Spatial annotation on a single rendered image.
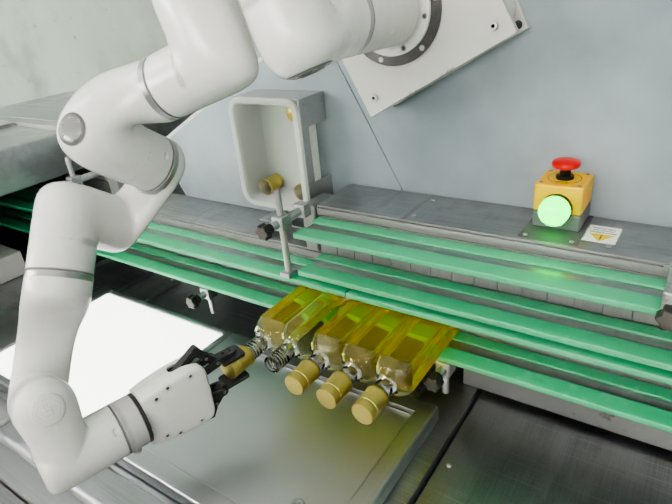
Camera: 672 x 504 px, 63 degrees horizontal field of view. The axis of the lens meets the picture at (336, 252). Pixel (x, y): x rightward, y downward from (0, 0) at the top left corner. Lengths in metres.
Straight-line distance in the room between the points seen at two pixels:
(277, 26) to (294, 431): 0.61
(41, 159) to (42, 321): 0.85
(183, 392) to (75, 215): 0.28
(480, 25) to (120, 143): 0.52
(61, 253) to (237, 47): 0.35
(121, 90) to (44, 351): 0.38
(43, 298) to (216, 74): 0.36
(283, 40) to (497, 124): 0.44
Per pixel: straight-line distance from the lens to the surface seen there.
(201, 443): 0.96
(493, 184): 0.97
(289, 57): 0.63
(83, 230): 0.80
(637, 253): 0.84
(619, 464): 0.97
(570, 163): 0.87
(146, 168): 0.79
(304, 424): 0.94
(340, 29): 0.66
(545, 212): 0.85
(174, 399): 0.82
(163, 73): 0.72
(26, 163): 1.62
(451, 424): 0.96
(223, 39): 0.68
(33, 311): 0.82
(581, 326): 0.84
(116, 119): 0.75
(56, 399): 0.77
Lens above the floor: 1.62
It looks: 46 degrees down
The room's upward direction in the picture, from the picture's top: 127 degrees counter-clockwise
